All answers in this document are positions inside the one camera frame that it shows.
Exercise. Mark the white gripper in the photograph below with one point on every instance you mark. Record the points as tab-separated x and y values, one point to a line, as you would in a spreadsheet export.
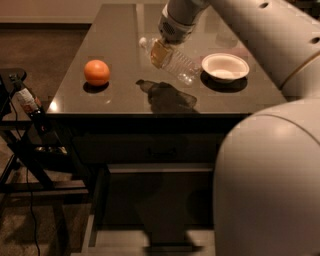
174	31

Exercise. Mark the clear plastic water bottle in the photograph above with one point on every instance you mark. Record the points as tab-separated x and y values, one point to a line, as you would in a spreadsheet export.
180	65

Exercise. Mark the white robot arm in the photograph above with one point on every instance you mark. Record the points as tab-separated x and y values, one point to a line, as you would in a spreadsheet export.
267	172

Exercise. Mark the closed top drawer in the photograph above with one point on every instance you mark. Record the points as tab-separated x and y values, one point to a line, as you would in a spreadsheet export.
147	148

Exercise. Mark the dark wine bottle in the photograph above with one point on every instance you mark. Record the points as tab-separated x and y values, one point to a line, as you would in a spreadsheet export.
31	104

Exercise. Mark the open middle drawer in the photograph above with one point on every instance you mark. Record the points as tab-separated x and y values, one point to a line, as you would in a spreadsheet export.
152	211

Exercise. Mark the white bowl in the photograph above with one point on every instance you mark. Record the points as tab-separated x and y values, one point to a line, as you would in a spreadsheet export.
225	68

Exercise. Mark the orange ball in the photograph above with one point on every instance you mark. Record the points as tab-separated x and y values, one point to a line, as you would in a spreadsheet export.
96	72

